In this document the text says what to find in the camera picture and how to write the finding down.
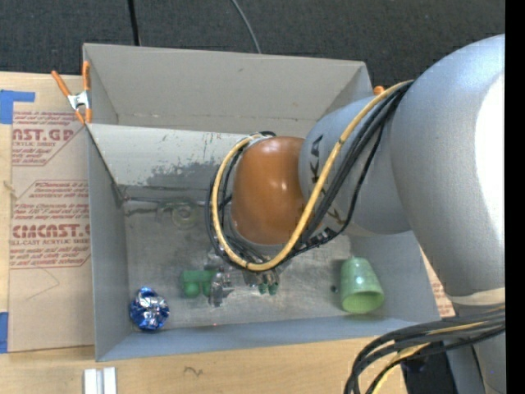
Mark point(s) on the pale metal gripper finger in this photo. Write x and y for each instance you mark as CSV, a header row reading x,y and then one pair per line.
x,y
223,279
216,296

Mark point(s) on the green toy piece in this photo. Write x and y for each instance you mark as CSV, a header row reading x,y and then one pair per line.
x,y
194,281

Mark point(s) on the grey metal bin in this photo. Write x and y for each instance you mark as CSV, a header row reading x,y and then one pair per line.
x,y
172,253

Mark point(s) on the shiny blue and silver ball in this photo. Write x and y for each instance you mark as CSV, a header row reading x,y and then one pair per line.
x,y
149,309

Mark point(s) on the pale green cup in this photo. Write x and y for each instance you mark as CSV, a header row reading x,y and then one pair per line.
x,y
361,286

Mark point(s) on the brown cardboard board red print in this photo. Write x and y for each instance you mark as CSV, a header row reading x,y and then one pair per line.
x,y
45,302

